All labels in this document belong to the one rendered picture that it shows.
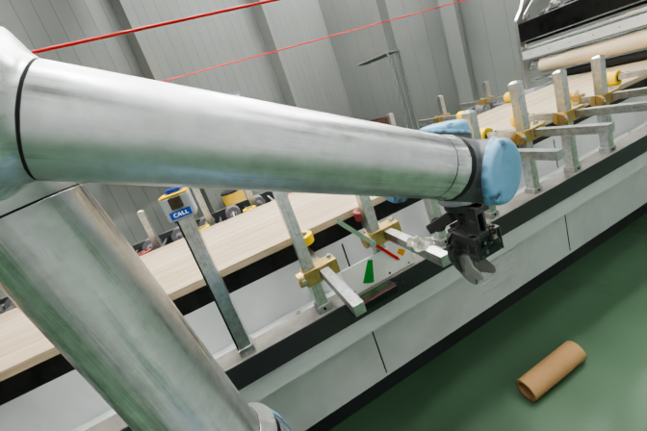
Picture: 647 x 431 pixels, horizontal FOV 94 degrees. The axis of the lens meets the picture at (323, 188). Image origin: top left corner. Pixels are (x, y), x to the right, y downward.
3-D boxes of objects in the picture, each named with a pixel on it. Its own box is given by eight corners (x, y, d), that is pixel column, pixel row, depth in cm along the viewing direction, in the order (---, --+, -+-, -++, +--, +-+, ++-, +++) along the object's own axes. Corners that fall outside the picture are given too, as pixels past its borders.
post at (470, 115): (500, 226, 120) (475, 108, 109) (493, 230, 119) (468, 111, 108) (492, 224, 123) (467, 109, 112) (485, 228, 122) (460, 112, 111)
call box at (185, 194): (198, 215, 79) (185, 189, 77) (170, 226, 77) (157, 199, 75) (199, 211, 86) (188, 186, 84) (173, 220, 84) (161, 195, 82)
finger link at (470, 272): (482, 299, 64) (474, 262, 62) (461, 288, 70) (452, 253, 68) (493, 292, 65) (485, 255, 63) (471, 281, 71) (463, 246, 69)
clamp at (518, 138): (548, 134, 122) (546, 121, 121) (525, 145, 118) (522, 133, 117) (532, 135, 127) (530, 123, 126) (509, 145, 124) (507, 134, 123)
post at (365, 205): (398, 286, 106) (357, 157, 95) (389, 291, 105) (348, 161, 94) (392, 281, 109) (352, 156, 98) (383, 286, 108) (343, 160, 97)
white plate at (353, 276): (414, 263, 106) (406, 238, 104) (350, 298, 99) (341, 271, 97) (413, 262, 107) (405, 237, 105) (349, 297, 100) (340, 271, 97)
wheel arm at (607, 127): (615, 130, 99) (614, 119, 98) (608, 134, 98) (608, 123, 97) (486, 137, 145) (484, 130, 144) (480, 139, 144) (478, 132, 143)
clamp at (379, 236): (402, 234, 103) (399, 220, 102) (369, 250, 100) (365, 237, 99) (393, 229, 109) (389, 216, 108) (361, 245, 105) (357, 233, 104)
